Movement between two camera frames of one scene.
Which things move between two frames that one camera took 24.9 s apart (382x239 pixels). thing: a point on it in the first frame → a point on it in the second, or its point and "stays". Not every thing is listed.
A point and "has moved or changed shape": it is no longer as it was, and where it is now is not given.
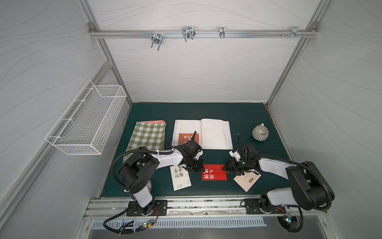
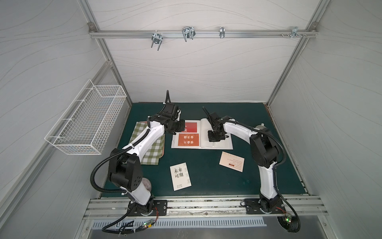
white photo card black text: x=180 y=177 stays
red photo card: x=214 y=172 → x=190 y=127
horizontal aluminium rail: x=203 y=34 stays
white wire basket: x=86 y=125 stays
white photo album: x=214 y=134 stays
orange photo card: x=183 y=138 stays
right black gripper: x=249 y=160 → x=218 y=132
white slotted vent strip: x=123 y=224 stays
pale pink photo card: x=246 y=181 has moved or changed shape
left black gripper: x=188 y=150 → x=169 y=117
